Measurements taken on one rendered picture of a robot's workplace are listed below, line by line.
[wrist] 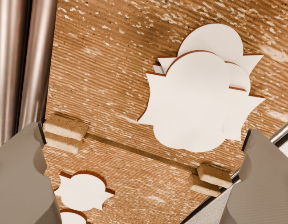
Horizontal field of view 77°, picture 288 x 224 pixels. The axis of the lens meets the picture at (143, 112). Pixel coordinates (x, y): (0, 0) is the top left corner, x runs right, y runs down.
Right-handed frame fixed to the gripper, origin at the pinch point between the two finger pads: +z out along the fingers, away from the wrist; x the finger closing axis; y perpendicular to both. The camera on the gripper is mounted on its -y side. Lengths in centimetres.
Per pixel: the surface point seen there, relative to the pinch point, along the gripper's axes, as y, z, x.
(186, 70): -0.9, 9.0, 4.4
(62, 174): 22.2, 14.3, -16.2
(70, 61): -0.7, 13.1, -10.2
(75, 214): 36.3, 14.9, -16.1
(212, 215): 37.9, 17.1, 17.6
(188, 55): -2.6, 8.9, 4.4
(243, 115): 5.1, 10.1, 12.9
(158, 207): 32.6, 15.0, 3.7
